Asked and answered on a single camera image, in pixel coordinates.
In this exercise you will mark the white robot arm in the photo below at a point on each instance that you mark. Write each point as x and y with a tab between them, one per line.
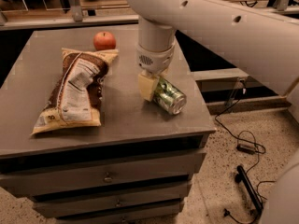
264	45

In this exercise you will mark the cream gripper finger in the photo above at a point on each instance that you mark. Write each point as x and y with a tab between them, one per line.
147	86

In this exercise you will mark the brown white chip bag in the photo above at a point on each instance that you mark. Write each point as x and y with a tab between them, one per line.
77	96

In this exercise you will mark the grey drawer cabinet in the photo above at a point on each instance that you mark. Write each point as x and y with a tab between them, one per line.
150	154

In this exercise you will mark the black floor stand bar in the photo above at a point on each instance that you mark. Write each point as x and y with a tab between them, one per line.
241	177

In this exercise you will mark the top drawer knob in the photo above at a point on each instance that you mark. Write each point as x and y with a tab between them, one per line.
107	178

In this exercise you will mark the black power adapter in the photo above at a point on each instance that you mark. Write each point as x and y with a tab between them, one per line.
246	149

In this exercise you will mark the metal railing frame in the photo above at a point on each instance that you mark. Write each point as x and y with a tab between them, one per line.
40	14

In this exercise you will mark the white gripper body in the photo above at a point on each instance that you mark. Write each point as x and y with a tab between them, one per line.
154	61

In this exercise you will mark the red apple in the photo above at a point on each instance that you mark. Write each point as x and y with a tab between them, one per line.
104	40

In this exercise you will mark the green soda can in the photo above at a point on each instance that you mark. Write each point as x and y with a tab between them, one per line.
169	97

